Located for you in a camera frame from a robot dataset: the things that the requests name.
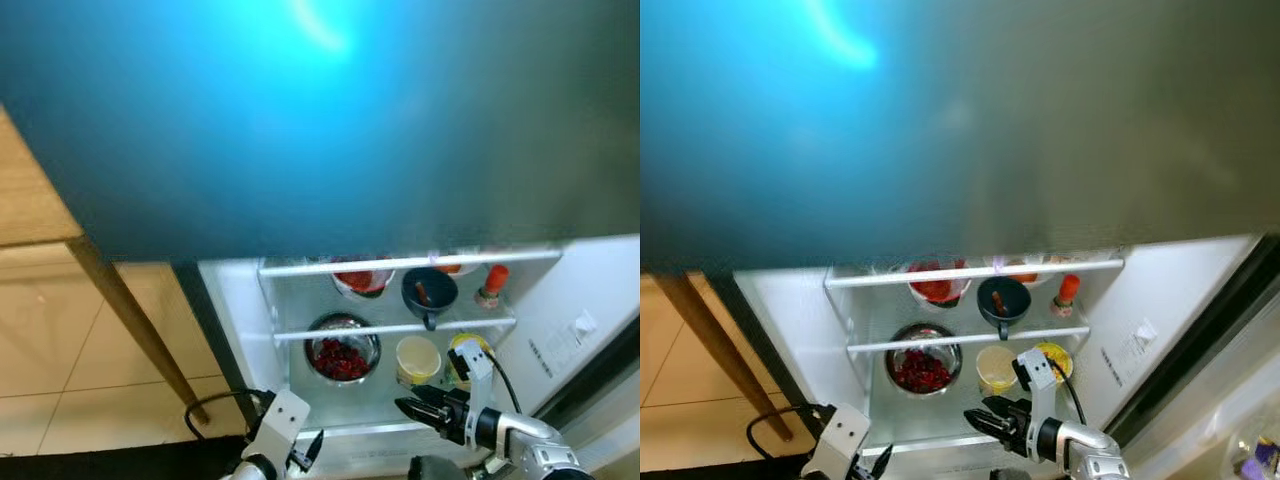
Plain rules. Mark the purple packet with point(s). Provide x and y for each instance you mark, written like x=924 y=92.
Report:
x=1262 y=460

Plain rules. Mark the short white fridge shelf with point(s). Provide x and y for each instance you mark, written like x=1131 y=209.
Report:
x=390 y=329
x=950 y=340

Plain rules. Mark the yellow lidded tub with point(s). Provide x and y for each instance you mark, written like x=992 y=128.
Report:
x=455 y=365
x=1058 y=352

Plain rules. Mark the black floor mat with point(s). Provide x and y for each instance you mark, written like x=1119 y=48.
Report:
x=100 y=465
x=720 y=468

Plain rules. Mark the silver two-door fridge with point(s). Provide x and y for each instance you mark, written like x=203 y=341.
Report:
x=960 y=130
x=320 y=130

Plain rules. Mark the glass bowl with red sauce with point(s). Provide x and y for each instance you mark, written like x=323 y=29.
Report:
x=362 y=280
x=936 y=288

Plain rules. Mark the pale yellow cup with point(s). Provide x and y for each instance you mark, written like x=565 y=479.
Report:
x=996 y=370
x=418 y=360

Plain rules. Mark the steel bowl with red berries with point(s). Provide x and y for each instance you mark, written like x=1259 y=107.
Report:
x=342 y=358
x=922 y=368

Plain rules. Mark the long white fridge shelf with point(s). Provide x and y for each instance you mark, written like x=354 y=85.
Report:
x=970 y=273
x=400 y=264

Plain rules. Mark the small red-capped bottle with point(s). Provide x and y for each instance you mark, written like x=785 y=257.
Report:
x=1067 y=292
x=492 y=283

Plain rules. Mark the dark blue cup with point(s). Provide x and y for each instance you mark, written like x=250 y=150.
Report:
x=1012 y=305
x=438 y=295

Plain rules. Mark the white fridge label sticker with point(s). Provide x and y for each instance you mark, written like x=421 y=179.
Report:
x=1132 y=345
x=568 y=338

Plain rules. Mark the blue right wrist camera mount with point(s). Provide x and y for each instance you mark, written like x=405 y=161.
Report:
x=1035 y=385
x=476 y=375

